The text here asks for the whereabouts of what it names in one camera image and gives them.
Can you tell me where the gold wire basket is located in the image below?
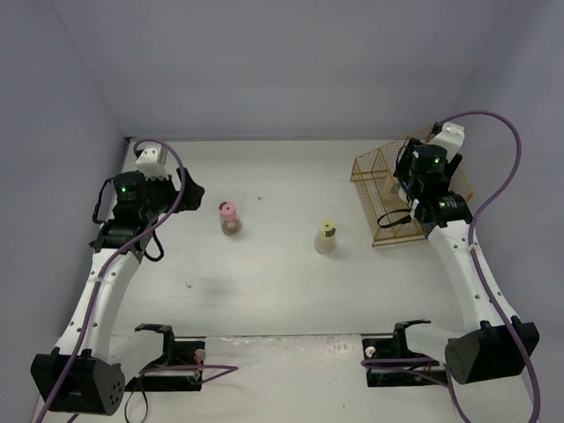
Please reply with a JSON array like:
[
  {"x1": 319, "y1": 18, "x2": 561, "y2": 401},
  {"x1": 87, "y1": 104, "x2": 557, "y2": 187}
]
[{"x1": 350, "y1": 126, "x2": 473, "y2": 246}]

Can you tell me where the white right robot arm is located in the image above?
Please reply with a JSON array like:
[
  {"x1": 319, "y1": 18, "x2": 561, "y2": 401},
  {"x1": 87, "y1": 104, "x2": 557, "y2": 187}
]
[{"x1": 390, "y1": 138, "x2": 539, "y2": 384}]

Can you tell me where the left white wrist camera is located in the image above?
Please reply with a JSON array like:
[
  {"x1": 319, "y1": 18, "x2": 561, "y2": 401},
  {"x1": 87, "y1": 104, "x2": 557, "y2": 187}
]
[{"x1": 135, "y1": 145, "x2": 168, "y2": 180}]

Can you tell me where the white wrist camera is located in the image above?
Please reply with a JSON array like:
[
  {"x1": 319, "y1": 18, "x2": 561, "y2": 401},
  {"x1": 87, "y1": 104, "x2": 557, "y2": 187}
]
[
  {"x1": 428, "y1": 122, "x2": 465, "y2": 162},
  {"x1": 135, "y1": 145, "x2": 168, "y2": 180}
]

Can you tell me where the silver lid jar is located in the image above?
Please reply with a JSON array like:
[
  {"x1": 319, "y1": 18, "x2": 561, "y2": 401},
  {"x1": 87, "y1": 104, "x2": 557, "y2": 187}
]
[{"x1": 397, "y1": 184, "x2": 411, "y2": 204}]

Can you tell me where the yellow lid spice shaker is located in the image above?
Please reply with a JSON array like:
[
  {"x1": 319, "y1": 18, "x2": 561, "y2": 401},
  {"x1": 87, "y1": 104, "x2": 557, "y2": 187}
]
[{"x1": 314, "y1": 220, "x2": 337, "y2": 255}]

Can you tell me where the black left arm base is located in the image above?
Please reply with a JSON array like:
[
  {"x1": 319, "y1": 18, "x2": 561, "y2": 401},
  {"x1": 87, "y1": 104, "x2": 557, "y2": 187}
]
[{"x1": 121, "y1": 323, "x2": 205, "y2": 392}]

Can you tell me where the pink lid spice shaker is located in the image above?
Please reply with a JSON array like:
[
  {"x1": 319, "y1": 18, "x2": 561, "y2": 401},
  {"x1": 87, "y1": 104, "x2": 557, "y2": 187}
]
[{"x1": 219, "y1": 201, "x2": 242, "y2": 235}]

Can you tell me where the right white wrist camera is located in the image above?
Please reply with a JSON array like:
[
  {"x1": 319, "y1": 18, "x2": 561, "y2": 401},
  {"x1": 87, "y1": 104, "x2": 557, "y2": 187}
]
[{"x1": 428, "y1": 122, "x2": 465, "y2": 162}]

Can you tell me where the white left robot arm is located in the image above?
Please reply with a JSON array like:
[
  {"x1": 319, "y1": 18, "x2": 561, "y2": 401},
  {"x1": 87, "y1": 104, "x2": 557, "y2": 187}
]
[{"x1": 31, "y1": 167, "x2": 204, "y2": 422}]

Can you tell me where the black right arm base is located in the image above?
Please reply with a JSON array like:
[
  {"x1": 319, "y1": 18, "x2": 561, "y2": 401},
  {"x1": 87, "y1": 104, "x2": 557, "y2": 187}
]
[{"x1": 361, "y1": 319, "x2": 448, "y2": 388}]

